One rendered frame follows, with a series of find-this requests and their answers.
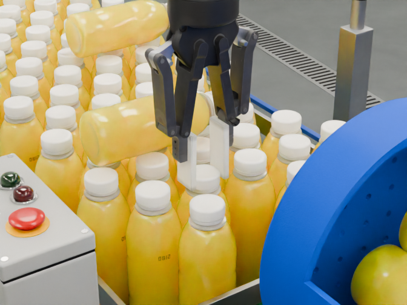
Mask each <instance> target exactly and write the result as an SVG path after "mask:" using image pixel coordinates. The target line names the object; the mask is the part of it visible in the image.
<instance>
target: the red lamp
mask: <svg viewBox="0 0 407 305"><path fill-rule="evenodd" d="M34 195H35V194H34V190H33V188H31V187H30V186H27V185H21V186H18V187H17V188H15V189H14V191H13V198H14V199H15V200H17V201H26V200H30V199H31V198H33V197H34Z"/></svg>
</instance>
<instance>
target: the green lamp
mask: <svg viewBox="0 0 407 305"><path fill-rule="evenodd" d="M20 182H21V178H20V176H19V174H18V173H16V172H14V171H8V172H5V173H3V175H2V176H0V184H1V185H2V186H15V185H17V184H19V183H20Z"/></svg>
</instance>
